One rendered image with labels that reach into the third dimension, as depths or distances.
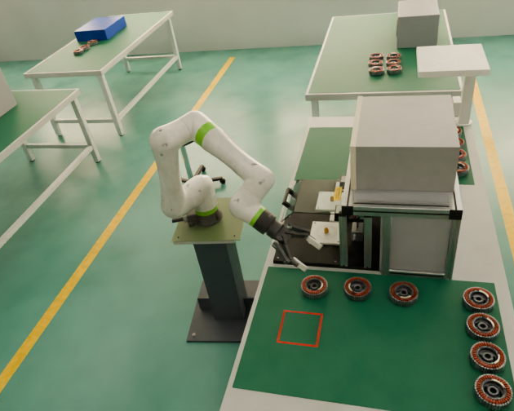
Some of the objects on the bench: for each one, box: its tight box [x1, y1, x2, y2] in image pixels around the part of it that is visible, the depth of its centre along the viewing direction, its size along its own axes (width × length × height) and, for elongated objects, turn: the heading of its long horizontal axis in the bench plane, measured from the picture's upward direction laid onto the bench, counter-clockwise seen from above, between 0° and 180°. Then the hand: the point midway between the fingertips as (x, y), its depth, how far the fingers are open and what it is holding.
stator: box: [301, 275, 328, 299], centre depth 199 cm, size 11×11×4 cm
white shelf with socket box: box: [416, 44, 490, 126], centre depth 274 cm, size 35×37×46 cm
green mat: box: [233, 267, 514, 411], centre depth 180 cm, size 94×61×1 cm, turn 87°
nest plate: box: [308, 221, 339, 245], centre depth 224 cm, size 15×15×1 cm
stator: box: [343, 276, 371, 302], centre depth 195 cm, size 11×11×4 cm
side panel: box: [382, 217, 461, 280], centre depth 190 cm, size 28×3×32 cm, turn 87°
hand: (312, 257), depth 189 cm, fingers open, 13 cm apart
